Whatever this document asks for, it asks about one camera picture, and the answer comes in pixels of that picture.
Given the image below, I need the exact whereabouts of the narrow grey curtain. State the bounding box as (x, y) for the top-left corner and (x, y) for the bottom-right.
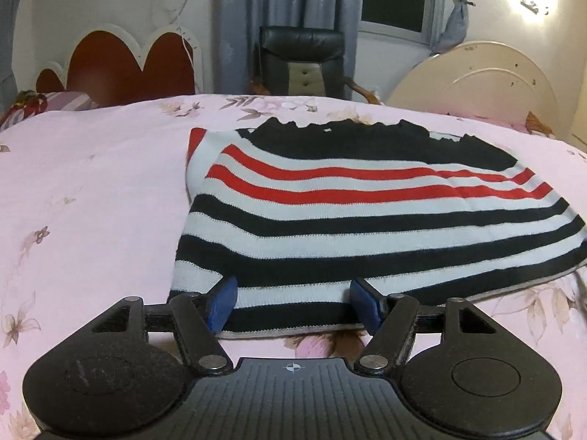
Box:
(0, 0), (23, 106)

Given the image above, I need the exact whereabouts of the striped knit sweater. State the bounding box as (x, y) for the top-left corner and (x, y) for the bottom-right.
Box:
(167, 118), (587, 341)

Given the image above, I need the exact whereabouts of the red heart-shaped headboard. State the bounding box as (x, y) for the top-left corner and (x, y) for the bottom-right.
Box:
(36, 23), (205, 106)

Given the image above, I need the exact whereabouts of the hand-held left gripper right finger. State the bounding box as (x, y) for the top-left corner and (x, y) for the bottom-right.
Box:
(349, 279), (510, 377)

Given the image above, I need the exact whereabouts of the striped pink pillow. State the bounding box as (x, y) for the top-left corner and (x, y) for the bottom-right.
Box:
(0, 92), (99, 129)

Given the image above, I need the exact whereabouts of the white hanging cable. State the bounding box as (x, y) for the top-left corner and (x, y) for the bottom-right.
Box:
(151, 0), (198, 84)

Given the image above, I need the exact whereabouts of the red patterned cloth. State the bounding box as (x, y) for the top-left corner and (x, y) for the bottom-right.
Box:
(9, 92), (47, 111)

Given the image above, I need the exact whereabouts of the tied grey curtain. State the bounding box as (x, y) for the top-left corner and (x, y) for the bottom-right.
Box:
(433, 0), (475, 53)

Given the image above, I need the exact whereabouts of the black leather office chair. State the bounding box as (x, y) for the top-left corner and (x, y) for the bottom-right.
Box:
(251, 25), (381, 104)

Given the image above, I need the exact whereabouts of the orange patterned cloth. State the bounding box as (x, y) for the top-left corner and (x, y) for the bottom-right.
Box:
(525, 111), (555, 136)

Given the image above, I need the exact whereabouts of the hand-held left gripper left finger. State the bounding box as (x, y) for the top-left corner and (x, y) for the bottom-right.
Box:
(78, 276), (239, 377)

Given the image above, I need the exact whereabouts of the pink floral bedsheet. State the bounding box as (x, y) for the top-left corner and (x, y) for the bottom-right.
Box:
(0, 93), (587, 440)

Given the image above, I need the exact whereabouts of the cream round headboard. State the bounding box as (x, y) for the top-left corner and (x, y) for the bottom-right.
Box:
(386, 40), (561, 138)

